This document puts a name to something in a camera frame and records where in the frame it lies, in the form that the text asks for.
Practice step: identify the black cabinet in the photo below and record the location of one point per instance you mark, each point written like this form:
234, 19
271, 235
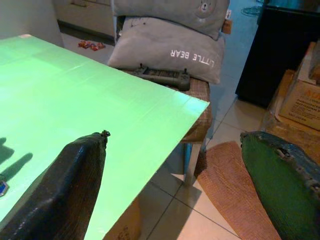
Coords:
275, 50

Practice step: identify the grey bear face pillow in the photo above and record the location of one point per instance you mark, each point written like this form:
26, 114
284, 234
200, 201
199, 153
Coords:
170, 12

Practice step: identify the printed cardboard box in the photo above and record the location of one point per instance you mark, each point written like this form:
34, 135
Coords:
302, 100

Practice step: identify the plaid covered bench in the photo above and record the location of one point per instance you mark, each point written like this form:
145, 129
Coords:
200, 100

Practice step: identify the brown woven floor mat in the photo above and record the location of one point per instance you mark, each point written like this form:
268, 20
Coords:
230, 180

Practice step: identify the colourful candy wrappers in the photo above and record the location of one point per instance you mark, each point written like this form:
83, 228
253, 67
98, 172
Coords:
91, 45

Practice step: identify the grey Little Bear pillow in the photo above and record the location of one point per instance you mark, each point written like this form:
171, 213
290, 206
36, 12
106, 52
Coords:
160, 42

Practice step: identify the plain cardboard box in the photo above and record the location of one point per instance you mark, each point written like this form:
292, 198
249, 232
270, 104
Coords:
277, 120

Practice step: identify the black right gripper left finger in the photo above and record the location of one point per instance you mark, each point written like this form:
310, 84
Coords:
67, 185

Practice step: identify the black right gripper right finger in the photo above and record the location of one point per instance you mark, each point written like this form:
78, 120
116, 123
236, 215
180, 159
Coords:
280, 180

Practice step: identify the white cabinet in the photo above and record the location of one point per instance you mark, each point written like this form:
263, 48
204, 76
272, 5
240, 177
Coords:
85, 17

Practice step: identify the grey remote controller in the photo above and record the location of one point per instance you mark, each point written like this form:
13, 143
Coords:
162, 75

